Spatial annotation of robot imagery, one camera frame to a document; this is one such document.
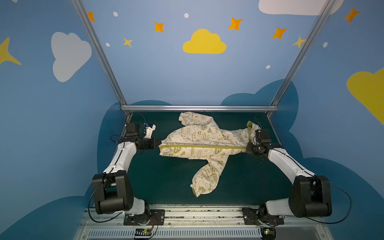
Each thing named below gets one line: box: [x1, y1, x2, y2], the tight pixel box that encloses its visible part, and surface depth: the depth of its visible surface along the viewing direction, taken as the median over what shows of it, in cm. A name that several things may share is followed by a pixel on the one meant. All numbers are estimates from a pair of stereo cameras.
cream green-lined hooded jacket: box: [159, 112, 261, 198], surface depth 94 cm
